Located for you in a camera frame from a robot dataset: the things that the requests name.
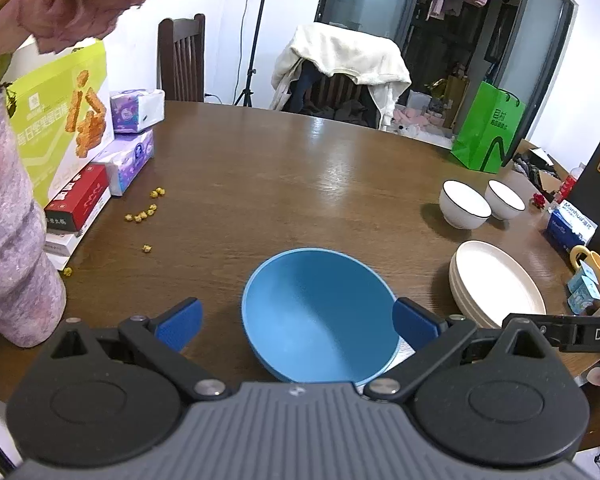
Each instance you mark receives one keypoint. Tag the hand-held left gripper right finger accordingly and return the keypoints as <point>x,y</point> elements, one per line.
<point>415,320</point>

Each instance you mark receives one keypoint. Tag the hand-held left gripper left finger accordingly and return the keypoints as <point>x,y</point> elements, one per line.
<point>180,322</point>

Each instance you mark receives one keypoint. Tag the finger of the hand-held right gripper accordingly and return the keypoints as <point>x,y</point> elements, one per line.
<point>555,330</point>

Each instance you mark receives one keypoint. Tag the beige plate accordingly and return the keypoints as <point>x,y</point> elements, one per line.
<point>457,298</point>
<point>460,293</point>
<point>500,280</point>

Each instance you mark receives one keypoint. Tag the blue bowl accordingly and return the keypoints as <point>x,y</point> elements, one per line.
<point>310,310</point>

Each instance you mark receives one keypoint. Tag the white bowl with dark rim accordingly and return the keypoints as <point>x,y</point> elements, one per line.
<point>505,200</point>
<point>462,205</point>

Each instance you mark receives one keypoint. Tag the light blue packet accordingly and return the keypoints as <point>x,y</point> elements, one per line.
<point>590,272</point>
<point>582,295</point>

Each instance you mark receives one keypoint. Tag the blue tissue box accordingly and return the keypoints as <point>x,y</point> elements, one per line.
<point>565,227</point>

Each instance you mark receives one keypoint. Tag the small red flower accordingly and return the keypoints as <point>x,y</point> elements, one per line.
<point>539,201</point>

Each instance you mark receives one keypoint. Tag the scattered yellow candies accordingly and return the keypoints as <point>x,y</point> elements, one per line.
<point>156,192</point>

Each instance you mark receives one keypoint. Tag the white flat box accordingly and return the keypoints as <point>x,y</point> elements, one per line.
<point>62,247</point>

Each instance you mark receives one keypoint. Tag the red label bottle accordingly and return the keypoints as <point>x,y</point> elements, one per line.
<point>570,185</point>

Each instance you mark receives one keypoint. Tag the red box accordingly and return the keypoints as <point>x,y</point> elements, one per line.
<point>75,195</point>

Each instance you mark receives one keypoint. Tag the open cardboard box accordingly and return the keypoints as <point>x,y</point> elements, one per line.
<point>530,149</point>

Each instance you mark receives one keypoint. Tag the pink fuzzy vase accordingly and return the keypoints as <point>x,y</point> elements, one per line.
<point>10,235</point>

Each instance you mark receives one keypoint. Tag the green paper bag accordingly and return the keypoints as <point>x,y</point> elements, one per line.
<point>485,130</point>

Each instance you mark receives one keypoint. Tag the white plush toy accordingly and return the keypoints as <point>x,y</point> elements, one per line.
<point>420,117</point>

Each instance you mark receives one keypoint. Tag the white and purple tissue pack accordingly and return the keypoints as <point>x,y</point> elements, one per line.
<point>135,110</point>

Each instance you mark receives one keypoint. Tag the clear storage box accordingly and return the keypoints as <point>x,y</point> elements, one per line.
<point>420,101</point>

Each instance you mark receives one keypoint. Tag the black cloth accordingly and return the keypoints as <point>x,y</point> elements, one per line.
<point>350,110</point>

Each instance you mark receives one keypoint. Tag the tan cardboard carton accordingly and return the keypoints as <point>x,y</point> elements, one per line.
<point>455,100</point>

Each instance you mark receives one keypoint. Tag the green snack box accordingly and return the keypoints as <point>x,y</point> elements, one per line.
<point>55,110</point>

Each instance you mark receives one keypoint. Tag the cream canvas bag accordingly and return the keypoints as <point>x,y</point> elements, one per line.
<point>281,95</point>

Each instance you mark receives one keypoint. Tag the dark blue garment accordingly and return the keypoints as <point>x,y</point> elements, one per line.
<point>305,82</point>

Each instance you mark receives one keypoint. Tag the cream sweater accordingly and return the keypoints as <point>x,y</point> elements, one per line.
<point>350,50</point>

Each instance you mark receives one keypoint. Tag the dark wooden slatted chair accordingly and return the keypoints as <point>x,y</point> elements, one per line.
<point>180,25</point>

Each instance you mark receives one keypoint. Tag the black tripod stand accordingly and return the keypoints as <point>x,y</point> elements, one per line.
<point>260,20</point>

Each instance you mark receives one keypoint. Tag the black framed glass door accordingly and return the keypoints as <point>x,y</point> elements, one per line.
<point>370,0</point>

